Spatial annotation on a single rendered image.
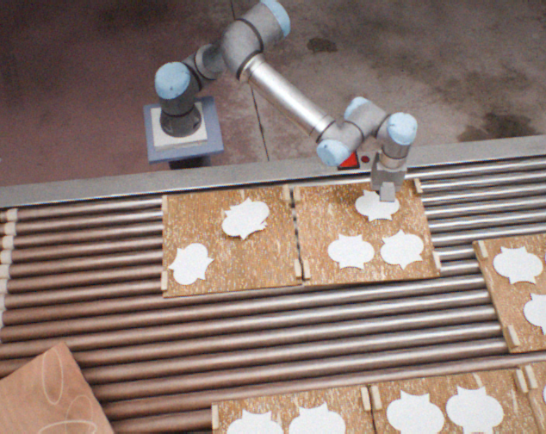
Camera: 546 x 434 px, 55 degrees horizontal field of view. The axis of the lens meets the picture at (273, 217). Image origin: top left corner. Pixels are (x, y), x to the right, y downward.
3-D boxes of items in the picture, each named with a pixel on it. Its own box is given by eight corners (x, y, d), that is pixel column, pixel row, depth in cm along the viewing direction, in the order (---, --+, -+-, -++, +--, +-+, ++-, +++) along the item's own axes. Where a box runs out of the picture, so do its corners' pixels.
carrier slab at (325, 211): (293, 189, 175) (293, 186, 173) (415, 182, 176) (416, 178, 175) (304, 287, 157) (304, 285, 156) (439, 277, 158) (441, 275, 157)
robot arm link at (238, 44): (202, 32, 136) (345, 156, 129) (232, 11, 140) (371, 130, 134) (199, 61, 146) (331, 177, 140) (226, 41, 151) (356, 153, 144)
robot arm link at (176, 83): (152, 103, 184) (144, 74, 172) (180, 83, 189) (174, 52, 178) (176, 120, 179) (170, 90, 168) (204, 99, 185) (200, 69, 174)
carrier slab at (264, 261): (163, 199, 173) (162, 196, 171) (288, 188, 175) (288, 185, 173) (163, 299, 155) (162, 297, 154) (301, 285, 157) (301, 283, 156)
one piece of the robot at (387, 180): (378, 176, 141) (369, 208, 155) (412, 178, 141) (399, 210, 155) (375, 141, 147) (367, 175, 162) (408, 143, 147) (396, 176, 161)
